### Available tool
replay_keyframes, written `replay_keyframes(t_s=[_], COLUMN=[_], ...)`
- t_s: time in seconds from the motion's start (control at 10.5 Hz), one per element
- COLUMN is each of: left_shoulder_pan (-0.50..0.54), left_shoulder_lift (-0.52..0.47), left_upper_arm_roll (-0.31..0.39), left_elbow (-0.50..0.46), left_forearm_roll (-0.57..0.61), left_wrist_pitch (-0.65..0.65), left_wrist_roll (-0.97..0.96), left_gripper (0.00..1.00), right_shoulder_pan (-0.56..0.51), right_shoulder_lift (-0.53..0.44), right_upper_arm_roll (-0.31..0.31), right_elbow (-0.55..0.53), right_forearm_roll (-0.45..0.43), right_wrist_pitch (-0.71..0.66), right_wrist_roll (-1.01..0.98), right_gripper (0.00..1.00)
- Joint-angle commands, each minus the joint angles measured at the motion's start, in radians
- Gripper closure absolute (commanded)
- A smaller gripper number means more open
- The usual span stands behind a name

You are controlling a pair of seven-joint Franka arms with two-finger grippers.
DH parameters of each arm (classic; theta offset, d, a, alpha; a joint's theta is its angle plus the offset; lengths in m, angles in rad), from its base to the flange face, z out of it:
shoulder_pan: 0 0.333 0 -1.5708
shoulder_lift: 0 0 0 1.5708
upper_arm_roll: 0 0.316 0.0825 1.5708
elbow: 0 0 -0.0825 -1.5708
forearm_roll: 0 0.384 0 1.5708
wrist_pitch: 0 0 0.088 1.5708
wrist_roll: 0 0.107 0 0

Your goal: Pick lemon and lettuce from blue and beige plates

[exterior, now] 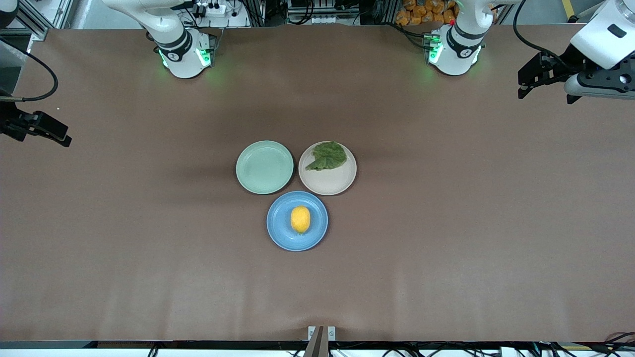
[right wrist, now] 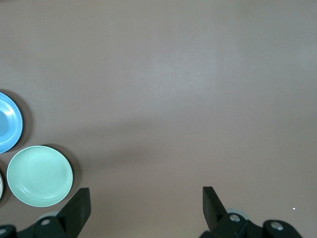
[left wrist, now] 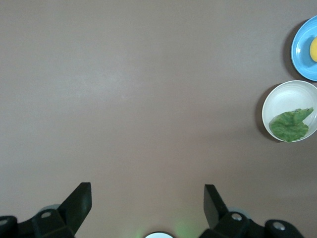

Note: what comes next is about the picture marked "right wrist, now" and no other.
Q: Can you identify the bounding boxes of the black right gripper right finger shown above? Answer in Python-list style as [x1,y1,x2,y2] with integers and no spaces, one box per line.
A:
[199,186,304,238]

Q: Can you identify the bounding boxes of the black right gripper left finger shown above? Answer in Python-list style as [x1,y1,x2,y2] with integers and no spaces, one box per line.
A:
[0,187,91,238]

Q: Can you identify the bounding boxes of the green round plate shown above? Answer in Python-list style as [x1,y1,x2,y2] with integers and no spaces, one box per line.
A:
[6,145,74,207]

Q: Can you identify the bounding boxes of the blue round plate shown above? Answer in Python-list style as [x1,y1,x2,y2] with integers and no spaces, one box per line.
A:
[0,92,24,154]

